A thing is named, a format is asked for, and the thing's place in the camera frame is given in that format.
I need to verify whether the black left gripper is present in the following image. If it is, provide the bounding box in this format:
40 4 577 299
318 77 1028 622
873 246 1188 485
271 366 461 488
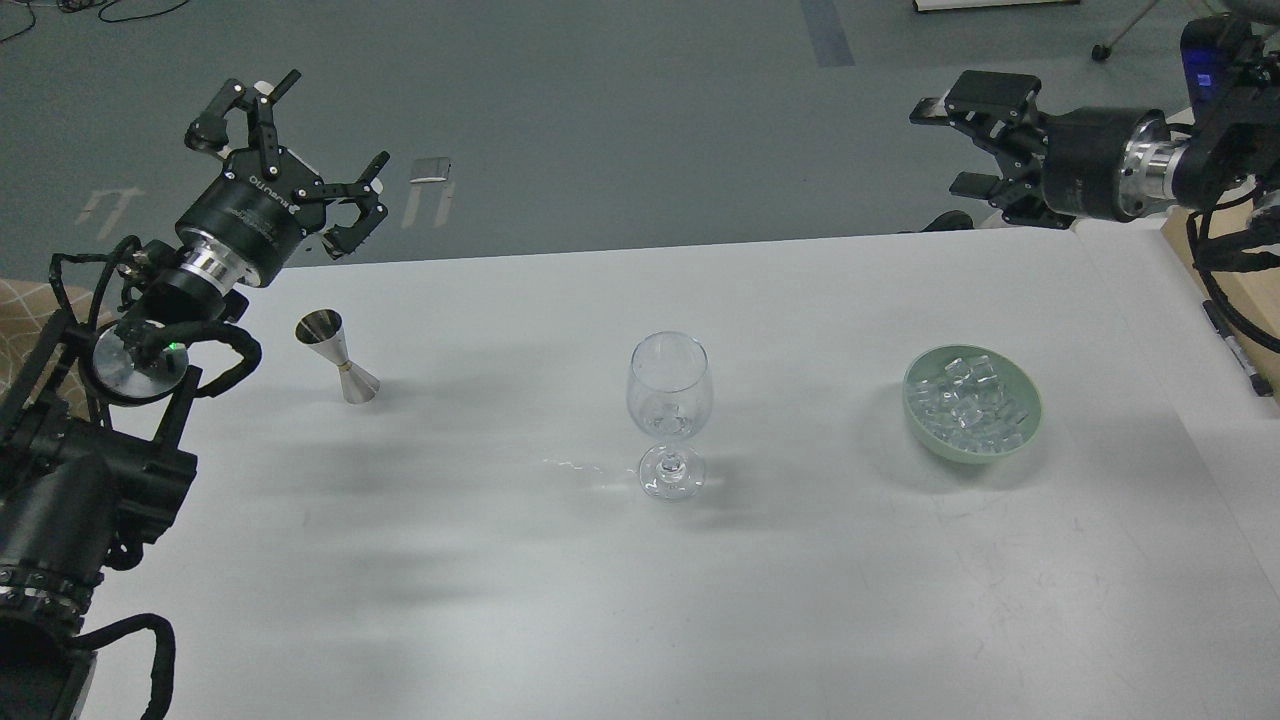
175 69 390 290

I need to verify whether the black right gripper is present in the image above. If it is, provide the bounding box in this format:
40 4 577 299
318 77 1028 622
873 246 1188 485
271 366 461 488
909 70 1166 231

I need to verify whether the steel double jigger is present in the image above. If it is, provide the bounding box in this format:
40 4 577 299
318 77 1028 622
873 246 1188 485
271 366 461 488
294 309 380 404

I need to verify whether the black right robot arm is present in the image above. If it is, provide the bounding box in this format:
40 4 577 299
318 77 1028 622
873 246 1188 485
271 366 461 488
910 1 1279 351

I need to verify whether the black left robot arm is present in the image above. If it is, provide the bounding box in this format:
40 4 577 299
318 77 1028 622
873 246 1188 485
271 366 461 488
1 70 389 719

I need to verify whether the green bowl of ice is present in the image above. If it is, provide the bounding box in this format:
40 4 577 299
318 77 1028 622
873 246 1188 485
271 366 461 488
900 345 1044 465

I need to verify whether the clear wine glass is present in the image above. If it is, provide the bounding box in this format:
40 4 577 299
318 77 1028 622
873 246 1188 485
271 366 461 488
626 331 714 502

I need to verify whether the office chair wheeled base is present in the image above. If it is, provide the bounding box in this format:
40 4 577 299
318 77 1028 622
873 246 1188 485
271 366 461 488
1088 1 1217 64

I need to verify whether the white board on floor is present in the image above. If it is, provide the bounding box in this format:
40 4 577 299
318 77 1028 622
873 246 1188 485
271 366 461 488
911 0 1075 13

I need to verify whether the light wooden block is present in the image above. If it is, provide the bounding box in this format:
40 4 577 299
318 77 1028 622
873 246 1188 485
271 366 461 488
1162 204 1279 398

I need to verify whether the beige checkered chair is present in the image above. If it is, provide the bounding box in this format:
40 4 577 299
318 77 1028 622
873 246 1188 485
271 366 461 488
1 278 92 420

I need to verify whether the black marker pen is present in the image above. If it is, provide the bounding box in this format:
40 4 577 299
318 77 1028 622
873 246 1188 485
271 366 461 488
1201 300 1274 398

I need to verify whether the black floor cable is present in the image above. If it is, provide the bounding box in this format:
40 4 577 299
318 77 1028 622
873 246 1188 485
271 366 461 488
0 0 191 44

